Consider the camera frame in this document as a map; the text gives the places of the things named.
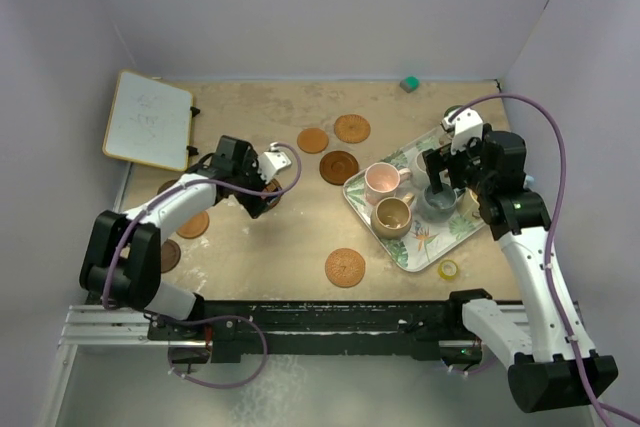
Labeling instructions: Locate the aluminium frame rail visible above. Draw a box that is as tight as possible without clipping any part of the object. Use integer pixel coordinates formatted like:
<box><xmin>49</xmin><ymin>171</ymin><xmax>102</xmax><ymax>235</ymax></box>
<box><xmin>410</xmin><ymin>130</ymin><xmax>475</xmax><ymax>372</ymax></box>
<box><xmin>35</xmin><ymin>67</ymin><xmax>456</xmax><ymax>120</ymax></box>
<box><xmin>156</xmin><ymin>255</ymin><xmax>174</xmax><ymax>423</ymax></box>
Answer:
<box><xmin>59</xmin><ymin>305</ymin><xmax>149</xmax><ymax>347</ymax></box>

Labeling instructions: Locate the pink mug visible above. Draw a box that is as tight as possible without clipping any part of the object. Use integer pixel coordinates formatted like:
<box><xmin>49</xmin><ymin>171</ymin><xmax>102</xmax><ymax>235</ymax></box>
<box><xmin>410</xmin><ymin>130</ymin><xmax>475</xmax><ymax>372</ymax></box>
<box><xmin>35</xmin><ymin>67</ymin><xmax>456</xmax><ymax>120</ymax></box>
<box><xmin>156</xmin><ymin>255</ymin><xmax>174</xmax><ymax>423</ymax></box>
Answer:
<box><xmin>364</xmin><ymin>162</ymin><xmax>412</xmax><ymax>205</ymax></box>

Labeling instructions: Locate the dark walnut coaster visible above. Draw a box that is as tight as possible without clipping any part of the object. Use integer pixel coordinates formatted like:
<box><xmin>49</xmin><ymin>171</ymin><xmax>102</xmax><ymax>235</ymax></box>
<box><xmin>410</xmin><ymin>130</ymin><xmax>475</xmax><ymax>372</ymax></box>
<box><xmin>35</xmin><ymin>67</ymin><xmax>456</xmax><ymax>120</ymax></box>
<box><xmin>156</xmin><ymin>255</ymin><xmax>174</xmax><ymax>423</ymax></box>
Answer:
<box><xmin>157</xmin><ymin>179</ymin><xmax>180</xmax><ymax>195</ymax></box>
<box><xmin>160</xmin><ymin>239</ymin><xmax>181</xmax><ymax>274</ymax></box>

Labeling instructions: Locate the tan ceramic mug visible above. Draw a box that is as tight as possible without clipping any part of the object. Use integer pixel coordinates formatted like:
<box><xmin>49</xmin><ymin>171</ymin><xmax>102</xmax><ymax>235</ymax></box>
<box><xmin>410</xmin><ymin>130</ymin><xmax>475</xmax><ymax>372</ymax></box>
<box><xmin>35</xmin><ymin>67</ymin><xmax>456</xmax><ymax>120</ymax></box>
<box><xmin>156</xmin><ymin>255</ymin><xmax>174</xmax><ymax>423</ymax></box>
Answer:
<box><xmin>370</xmin><ymin>192</ymin><xmax>415</xmax><ymax>240</ymax></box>

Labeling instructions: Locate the cream mug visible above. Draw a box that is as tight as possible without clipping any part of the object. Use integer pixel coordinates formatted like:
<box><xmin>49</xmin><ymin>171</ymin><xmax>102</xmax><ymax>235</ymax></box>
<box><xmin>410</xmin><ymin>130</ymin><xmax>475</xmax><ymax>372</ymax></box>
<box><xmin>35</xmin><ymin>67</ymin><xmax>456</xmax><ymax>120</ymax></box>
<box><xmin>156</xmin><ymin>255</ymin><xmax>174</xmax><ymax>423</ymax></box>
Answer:
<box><xmin>457</xmin><ymin>189</ymin><xmax>481</xmax><ymax>221</ymax></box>

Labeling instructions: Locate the woven rattan coaster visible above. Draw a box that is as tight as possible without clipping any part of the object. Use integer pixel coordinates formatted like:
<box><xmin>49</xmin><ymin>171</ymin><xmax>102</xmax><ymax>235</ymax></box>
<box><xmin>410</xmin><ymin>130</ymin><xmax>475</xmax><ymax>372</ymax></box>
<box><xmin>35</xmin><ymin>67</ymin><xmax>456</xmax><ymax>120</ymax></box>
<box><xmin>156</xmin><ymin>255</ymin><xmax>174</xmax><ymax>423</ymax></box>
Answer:
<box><xmin>325</xmin><ymin>248</ymin><xmax>366</xmax><ymax>288</ymax></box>
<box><xmin>334</xmin><ymin>114</ymin><xmax>371</xmax><ymax>143</ymax></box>

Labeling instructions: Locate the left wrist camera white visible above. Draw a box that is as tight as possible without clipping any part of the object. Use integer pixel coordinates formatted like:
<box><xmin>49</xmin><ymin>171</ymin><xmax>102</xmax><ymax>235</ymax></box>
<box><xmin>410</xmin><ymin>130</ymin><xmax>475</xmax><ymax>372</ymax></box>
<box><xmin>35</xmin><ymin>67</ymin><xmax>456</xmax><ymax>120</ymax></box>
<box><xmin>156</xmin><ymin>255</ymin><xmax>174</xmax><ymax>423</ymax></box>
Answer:
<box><xmin>258</xmin><ymin>143</ymin><xmax>292</xmax><ymax>176</ymax></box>

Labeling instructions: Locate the green eraser block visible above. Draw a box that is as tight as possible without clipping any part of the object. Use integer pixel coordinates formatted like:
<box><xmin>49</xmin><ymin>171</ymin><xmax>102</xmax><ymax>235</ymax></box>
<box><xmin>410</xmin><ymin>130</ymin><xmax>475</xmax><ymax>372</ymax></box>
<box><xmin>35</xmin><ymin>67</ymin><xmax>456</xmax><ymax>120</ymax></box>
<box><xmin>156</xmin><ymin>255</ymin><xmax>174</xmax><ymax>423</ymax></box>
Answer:
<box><xmin>399</xmin><ymin>76</ymin><xmax>420</xmax><ymax>93</ymax></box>

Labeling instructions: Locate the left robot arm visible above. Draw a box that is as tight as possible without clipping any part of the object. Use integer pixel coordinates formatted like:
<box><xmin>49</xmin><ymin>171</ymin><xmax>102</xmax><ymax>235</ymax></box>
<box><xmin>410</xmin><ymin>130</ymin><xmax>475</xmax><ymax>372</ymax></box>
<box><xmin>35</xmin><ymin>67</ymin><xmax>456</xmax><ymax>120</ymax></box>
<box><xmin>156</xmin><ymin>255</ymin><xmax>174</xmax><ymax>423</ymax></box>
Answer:
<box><xmin>79</xmin><ymin>136</ymin><xmax>299</xmax><ymax>339</ymax></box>

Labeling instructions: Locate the yellow tape roll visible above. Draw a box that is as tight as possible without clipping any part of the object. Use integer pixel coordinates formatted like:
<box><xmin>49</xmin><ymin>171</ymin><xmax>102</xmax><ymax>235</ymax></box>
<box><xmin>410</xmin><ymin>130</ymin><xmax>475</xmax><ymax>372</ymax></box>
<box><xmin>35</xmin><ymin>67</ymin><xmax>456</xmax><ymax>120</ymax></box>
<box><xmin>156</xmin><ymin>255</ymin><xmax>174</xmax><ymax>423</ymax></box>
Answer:
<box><xmin>437</xmin><ymin>259</ymin><xmax>459</xmax><ymax>280</ymax></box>

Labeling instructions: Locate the light wood coaster smooth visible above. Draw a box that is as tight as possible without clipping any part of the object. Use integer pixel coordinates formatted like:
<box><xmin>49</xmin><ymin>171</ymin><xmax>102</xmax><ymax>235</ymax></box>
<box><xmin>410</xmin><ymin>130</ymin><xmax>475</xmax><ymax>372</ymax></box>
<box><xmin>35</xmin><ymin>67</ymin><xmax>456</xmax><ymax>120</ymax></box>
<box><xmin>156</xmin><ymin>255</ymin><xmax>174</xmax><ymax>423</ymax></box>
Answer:
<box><xmin>297</xmin><ymin>128</ymin><xmax>329</xmax><ymax>154</ymax></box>

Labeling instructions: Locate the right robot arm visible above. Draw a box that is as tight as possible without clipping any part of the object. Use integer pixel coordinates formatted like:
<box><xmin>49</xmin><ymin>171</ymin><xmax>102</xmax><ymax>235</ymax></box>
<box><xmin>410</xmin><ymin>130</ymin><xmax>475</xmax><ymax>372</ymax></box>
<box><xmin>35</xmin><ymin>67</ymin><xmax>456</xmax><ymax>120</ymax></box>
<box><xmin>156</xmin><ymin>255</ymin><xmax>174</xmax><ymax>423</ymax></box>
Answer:
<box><xmin>422</xmin><ymin>131</ymin><xmax>618</xmax><ymax>413</ymax></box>

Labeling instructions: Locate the leaf pattern tray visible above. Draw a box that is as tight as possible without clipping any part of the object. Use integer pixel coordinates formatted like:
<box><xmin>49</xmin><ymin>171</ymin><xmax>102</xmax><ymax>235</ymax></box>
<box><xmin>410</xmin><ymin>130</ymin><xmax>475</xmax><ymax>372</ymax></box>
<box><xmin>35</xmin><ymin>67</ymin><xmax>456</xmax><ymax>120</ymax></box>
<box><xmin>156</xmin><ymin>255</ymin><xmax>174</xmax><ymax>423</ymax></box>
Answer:
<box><xmin>343</xmin><ymin>127</ymin><xmax>484</xmax><ymax>272</ymax></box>

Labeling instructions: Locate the white mug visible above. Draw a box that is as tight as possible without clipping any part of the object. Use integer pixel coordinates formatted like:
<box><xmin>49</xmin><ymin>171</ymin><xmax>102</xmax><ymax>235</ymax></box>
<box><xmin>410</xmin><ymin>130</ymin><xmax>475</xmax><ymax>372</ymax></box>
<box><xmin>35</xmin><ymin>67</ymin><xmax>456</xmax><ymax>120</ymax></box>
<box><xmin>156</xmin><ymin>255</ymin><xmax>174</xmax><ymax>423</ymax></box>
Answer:
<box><xmin>411</xmin><ymin>151</ymin><xmax>430</xmax><ymax>185</ymax></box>

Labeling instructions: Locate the light wood rimmed coaster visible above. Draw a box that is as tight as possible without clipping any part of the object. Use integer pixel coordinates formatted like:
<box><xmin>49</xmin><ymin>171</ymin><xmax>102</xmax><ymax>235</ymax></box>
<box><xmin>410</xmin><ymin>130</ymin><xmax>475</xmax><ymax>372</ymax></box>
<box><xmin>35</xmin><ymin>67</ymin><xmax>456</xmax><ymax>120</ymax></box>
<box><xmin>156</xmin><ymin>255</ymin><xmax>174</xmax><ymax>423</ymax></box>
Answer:
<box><xmin>176</xmin><ymin>211</ymin><xmax>210</xmax><ymax>239</ymax></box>

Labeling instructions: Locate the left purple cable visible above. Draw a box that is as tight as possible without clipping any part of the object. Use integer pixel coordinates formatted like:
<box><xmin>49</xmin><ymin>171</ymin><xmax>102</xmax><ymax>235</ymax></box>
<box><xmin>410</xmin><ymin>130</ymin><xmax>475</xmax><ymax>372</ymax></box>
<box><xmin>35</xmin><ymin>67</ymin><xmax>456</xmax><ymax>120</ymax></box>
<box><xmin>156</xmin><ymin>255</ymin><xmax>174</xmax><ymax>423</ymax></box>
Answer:
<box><xmin>102</xmin><ymin>141</ymin><xmax>303</xmax><ymax>391</ymax></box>

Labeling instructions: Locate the grey blue mug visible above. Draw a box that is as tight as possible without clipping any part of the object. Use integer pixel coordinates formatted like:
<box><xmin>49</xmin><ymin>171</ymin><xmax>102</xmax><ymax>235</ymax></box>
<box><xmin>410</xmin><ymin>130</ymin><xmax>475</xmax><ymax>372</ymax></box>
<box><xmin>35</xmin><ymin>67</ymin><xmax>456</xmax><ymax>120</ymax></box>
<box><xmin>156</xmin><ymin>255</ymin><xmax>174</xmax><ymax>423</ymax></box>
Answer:
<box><xmin>416</xmin><ymin>184</ymin><xmax>458</xmax><ymax>223</ymax></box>

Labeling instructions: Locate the brown ringed wood coaster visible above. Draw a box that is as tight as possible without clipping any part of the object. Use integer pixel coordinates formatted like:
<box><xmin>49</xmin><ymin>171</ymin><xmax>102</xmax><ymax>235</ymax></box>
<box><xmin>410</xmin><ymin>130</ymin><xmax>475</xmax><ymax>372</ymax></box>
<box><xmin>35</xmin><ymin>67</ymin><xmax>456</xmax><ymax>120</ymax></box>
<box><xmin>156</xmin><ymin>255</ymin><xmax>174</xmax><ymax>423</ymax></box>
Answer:
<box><xmin>319</xmin><ymin>151</ymin><xmax>359</xmax><ymax>185</ymax></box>

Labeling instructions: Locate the small whiteboard wooden frame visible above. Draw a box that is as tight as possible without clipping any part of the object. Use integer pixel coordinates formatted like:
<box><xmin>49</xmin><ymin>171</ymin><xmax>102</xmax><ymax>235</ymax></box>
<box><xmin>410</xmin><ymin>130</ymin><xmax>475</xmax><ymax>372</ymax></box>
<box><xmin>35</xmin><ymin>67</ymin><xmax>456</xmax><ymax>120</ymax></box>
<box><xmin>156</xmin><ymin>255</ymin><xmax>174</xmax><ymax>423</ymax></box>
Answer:
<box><xmin>102</xmin><ymin>69</ymin><xmax>194</xmax><ymax>172</ymax></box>

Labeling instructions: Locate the green cup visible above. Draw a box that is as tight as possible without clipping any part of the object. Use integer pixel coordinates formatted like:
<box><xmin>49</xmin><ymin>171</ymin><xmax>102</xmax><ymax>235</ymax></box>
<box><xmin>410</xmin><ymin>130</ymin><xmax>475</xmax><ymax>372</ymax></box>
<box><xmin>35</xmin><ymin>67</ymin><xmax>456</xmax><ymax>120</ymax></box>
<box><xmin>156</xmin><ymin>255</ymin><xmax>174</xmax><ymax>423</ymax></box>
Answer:
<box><xmin>443</xmin><ymin>105</ymin><xmax>462</xmax><ymax>119</ymax></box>

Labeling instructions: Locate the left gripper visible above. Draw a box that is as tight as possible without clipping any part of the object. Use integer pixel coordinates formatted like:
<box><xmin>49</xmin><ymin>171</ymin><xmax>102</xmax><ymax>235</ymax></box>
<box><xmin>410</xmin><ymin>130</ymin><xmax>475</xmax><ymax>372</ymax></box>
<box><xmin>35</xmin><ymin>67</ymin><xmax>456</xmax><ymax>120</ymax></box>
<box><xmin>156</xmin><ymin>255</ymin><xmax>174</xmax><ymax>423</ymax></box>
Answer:
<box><xmin>232</xmin><ymin>150</ymin><xmax>282</xmax><ymax>217</ymax></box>

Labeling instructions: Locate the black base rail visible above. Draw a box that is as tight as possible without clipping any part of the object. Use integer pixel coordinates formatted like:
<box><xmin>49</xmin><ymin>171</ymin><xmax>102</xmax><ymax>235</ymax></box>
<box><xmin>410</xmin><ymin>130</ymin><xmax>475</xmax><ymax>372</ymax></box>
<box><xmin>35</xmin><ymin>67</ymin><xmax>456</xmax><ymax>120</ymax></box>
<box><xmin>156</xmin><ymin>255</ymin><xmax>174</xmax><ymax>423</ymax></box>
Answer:
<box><xmin>146</xmin><ymin>300</ymin><xmax>481</xmax><ymax>363</ymax></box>

